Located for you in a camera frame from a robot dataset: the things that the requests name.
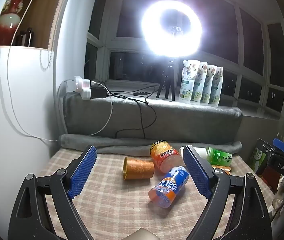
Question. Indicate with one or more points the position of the black power adapter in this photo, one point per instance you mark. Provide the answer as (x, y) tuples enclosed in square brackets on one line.
[(98, 92)]

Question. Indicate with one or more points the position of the green packet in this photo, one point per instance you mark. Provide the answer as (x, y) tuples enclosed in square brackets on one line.
[(256, 158)]

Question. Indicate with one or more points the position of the dark glass bottle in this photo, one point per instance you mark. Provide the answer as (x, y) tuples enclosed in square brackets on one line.
[(28, 38)]

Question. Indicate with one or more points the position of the green tea bottle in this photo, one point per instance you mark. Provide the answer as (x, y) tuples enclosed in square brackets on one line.
[(219, 156)]

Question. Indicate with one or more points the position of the white green spout pouch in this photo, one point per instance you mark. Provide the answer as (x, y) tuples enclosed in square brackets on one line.
[(199, 90), (187, 85), (208, 92), (217, 92)]

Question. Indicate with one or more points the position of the red ceramic vase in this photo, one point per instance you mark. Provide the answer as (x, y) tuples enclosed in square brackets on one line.
[(9, 22)]

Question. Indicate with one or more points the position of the grey blanket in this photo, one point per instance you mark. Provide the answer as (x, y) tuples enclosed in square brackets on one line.
[(182, 122)]

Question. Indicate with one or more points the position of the beige soft toy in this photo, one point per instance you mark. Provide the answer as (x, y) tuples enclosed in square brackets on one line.
[(279, 192)]

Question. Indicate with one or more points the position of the wooden wall shelf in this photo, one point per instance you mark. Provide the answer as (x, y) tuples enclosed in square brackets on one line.
[(46, 12)]

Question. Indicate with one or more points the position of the blue label orange soda bottle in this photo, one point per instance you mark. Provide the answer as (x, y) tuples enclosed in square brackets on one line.
[(168, 186)]

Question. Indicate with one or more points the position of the checked table cloth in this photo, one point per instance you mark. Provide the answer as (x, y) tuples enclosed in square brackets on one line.
[(117, 205)]

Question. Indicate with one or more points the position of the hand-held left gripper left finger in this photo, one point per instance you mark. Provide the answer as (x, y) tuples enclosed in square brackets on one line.
[(82, 172)]

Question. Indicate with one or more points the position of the black tripod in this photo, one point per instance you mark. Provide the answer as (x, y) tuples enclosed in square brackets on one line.
[(168, 80)]

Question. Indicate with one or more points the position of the orange lidded drink jar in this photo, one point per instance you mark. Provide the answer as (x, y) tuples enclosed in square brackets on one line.
[(165, 156)]

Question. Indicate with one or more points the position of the beige rounded object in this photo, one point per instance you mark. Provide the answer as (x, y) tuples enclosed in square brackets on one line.
[(142, 233)]

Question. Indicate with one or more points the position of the white window frame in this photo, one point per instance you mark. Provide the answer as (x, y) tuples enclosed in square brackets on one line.
[(237, 42)]

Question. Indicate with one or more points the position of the white plastic bottle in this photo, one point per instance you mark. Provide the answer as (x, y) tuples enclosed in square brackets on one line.
[(202, 152)]

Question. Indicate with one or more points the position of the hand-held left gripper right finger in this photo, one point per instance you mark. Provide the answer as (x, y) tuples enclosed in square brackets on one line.
[(197, 172)]

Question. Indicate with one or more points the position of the white power strip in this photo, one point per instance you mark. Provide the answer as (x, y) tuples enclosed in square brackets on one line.
[(83, 87)]

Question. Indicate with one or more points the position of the orange patterned cup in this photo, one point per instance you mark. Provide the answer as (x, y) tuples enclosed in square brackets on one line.
[(139, 170)]

